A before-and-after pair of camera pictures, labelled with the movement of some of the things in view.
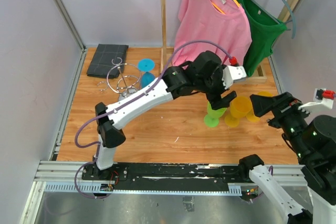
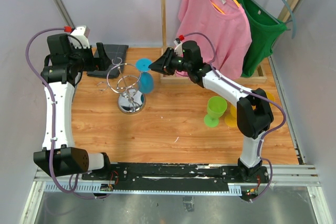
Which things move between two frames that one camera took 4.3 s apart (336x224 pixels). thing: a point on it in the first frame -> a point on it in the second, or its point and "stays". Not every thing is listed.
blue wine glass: [146, 65] stays
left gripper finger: [223, 101] -> [103, 62]
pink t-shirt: [207, 12] stays
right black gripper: [280, 105] -> [163, 64]
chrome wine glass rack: [123, 78] stays
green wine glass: [212, 119] stays
